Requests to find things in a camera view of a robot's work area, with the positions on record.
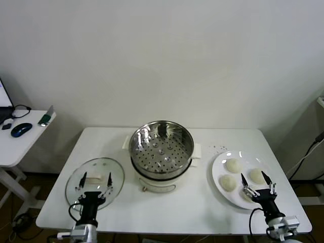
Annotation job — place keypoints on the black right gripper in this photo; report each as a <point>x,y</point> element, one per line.
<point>267,201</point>

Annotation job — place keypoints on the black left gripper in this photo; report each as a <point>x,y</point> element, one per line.
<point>89,202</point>

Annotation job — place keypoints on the white steamed baozi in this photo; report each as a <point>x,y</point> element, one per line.
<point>256,176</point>
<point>243,198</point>
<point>234,166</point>
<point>227,182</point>

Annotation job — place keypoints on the round glass lid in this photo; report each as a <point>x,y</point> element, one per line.
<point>101,167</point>

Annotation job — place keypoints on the perforated steel steamer basket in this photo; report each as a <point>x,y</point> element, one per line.
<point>152,157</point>

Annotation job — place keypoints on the white round plate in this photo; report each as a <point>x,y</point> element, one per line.
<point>217,174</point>

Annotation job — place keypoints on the white electric cooker pot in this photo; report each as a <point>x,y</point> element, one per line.
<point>157,186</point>

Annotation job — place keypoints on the white side desk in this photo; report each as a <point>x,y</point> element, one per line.
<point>25,144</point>

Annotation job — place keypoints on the green and white device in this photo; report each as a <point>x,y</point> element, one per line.
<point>45,118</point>

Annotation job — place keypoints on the white floor power strip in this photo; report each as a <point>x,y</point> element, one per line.
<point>18,221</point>

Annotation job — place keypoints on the blue computer mouse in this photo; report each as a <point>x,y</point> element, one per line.
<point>21,129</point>

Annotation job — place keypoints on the small black adapter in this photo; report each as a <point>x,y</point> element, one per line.
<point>6,126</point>

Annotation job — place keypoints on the black laptop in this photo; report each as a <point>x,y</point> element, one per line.
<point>3,112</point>

